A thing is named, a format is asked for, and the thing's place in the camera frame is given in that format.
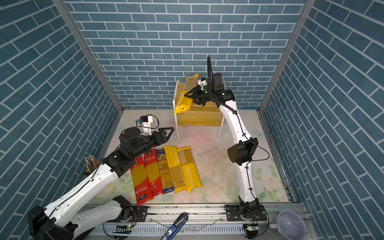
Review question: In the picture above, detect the red spaghetti bag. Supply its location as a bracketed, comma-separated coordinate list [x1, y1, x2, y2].
[131, 156, 153, 207]
[144, 149, 163, 197]

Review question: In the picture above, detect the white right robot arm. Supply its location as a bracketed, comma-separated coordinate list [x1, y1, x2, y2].
[184, 86, 263, 219]

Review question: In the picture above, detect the yellow pencil cup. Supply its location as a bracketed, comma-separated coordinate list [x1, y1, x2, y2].
[83, 155, 99, 178]

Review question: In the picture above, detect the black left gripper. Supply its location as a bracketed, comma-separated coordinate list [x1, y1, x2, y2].
[130, 127, 174, 161]

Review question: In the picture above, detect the blue moli pasta bag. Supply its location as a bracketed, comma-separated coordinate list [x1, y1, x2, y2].
[157, 149, 175, 194]

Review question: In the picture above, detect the white bowl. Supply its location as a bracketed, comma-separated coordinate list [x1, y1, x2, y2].
[269, 210, 307, 240]

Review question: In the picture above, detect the red spaghetti bag inner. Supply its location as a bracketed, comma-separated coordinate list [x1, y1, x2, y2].
[144, 149, 163, 197]

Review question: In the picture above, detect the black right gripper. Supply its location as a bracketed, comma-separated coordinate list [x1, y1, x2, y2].
[185, 86, 215, 107]

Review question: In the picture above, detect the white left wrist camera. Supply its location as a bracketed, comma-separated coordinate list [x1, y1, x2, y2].
[136, 115, 153, 129]

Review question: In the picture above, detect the wooden two-tier shelf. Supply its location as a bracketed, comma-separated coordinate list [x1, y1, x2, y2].
[171, 79, 229, 140]

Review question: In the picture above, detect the blue black handheld tool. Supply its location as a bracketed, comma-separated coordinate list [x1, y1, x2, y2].
[161, 212, 189, 240]

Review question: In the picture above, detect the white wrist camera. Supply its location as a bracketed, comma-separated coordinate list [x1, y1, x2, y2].
[198, 77, 208, 91]
[136, 115, 153, 129]

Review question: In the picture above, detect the aluminium mounting rail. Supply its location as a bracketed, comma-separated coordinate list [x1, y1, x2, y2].
[53, 202, 316, 240]

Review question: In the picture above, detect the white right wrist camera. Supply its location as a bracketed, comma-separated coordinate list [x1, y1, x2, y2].
[198, 77, 208, 91]

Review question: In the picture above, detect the red spaghetti bag outer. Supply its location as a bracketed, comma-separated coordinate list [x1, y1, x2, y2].
[131, 156, 153, 207]

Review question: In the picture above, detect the yellow pastatime bag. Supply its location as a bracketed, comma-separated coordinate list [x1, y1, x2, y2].
[164, 146, 187, 193]
[178, 147, 203, 192]
[174, 74, 199, 114]

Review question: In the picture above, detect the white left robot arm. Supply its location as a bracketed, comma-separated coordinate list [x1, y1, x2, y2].
[27, 127, 175, 240]

